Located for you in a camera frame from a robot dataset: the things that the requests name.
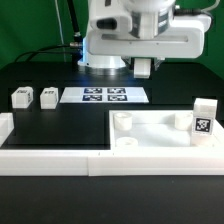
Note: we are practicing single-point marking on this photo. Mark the white U-shaped fence wall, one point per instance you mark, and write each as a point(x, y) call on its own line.
point(151, 161)

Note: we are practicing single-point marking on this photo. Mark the white marker sheet with tags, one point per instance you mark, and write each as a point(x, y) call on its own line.
point(104, 95)

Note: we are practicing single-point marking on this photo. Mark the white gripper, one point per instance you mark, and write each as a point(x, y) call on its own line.
point(183, 39)

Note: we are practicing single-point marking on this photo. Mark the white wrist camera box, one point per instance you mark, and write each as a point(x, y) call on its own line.
point(110, 21)

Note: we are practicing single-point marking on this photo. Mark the white square table top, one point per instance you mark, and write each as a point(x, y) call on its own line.
point(143, 129)

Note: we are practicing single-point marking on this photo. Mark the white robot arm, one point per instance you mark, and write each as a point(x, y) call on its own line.
point(141, 29)

